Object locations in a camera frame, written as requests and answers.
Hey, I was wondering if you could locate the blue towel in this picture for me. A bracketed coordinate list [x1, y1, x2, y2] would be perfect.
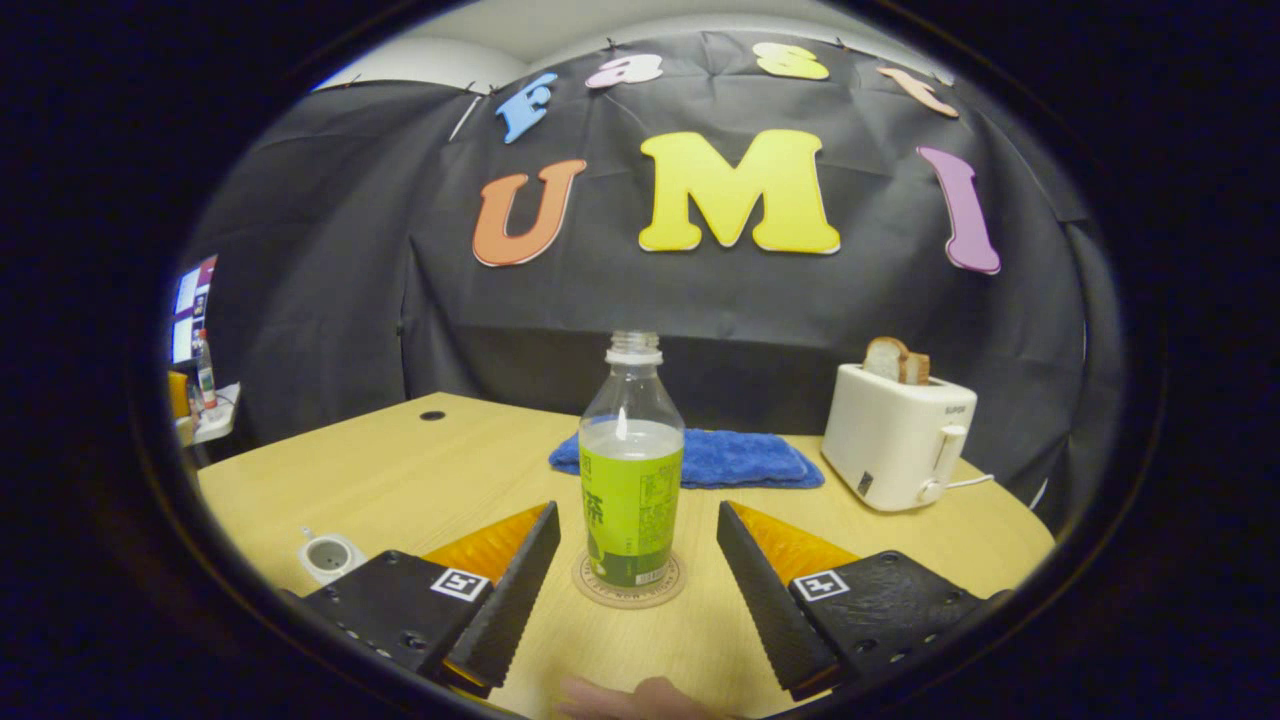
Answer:
[547, 427, 827, 492]

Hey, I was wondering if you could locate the black backdrop cloth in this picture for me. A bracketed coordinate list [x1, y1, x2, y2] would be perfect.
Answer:
[185, 30, 1101, 506]

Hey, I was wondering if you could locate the computer monitor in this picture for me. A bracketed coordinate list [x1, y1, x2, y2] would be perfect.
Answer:
[169, 254, 219, 367]

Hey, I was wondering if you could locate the white side table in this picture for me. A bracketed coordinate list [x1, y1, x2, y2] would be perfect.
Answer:
[177, 382, 244, 447]

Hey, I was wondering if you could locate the round brown coaster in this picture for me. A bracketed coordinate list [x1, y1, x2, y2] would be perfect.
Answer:
[571, 547, 689, 610]

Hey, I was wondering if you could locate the green label water bottle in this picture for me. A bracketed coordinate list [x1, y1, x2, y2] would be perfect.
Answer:
[578, 330, 688, 590]

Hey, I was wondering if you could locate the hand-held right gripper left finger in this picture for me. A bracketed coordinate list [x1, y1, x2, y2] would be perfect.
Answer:
[298, 501, 562, 699]

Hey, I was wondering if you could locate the light bread slice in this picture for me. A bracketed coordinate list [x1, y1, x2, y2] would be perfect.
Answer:
[862, 336, 911, 383]

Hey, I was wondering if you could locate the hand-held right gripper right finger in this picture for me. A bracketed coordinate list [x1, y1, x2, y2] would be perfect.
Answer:
[715, 499, 1013, 703]

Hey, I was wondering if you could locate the white toaster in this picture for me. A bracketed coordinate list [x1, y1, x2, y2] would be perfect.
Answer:
[819, 361, 980, 514]

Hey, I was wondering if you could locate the red cap plastic bottle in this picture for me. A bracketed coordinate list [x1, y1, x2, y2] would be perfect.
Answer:
[191, 328, 219, 412]

